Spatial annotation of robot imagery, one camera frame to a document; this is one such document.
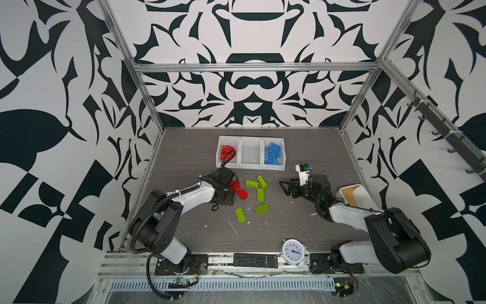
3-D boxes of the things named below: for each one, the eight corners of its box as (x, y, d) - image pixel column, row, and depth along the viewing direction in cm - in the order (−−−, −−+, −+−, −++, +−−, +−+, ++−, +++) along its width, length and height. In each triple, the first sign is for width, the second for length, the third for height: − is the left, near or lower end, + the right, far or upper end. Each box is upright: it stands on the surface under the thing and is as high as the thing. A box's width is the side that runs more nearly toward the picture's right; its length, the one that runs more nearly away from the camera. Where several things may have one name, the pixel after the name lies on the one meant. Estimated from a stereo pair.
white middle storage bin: (239, 170, 103) (239, 162, 97) (239, 144, 114) (239, 136, 109) (263, 170, 103) (264, 162, 97) (261, 144, 114) (262, 136, 109)
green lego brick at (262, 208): (256, 214, 89) (256, 212, 87) (254, 208, 91) (254, 206, 89) (269, 211, 90) (270, 209, 88) (267, 205, 92) (267, 203, 90)
